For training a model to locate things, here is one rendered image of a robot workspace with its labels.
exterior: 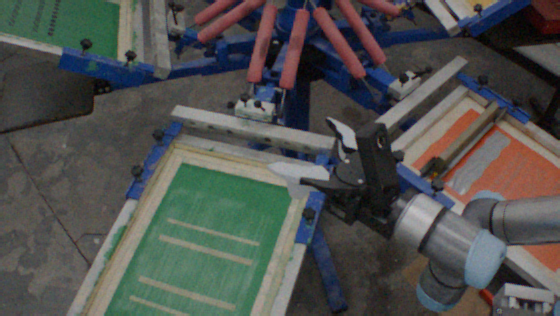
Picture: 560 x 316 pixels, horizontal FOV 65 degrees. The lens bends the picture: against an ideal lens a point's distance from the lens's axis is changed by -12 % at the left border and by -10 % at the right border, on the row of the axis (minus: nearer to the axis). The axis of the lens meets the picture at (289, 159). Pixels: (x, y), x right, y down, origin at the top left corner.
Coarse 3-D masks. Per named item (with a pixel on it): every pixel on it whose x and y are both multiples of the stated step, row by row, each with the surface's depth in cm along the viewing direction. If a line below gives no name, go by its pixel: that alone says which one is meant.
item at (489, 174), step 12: (432, 144) 171; (444, 144) 171; (420, 156) 167; (468, 156) 167; (420, 168) 164; (456, 168) 164; (492, 168) 164; (444, 180) 161; (480, 180) 161; (492, 180) 160; (456, 192) 158; (468, 192) 157; (540, 252) 142; (552, 252) 142; (552, 264) 139
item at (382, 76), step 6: (372, 72) 182; (378, 72) 182; (384, 72) 182; (372, 78) 182; (378, 78) 180; (384, 78) 180; (390, 78) 180; (372, 84) 184; (378, 84) 181; (384, 84) 179; (396, 102) 179
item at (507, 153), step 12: (468, 120) 179; (456, 132) 175; (492, 132) 175; (504, 132) 175; (480, 144) 171; (516, 144) 171; (504, 156) 167; (528, 156) 167; (540, 156) 167; (552, 168) 164
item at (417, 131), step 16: (448, 96) 182; (464, 96) 186; (480, 96) 182; (432, 112) 176; (496, 112) 180; (416, 128) 171; (528, 128) 172; (400, 144) 166; (544, 144) 170; (512, 256) 138; (528, 272) 134; (544, 288) 132
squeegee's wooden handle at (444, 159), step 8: (496, 104) 169; (488, 112) 167; (480, 120) 164; (488, 120) 168; (472, 128) 162; (480, 128) 165; (464, 136) 159; (472, 136) 163; (456, 144) 157; (464, 144) 160; (448, 152) 155; (456, 152) 158; (440, 160) 154; (448, 160) 156; (440, 168) 156
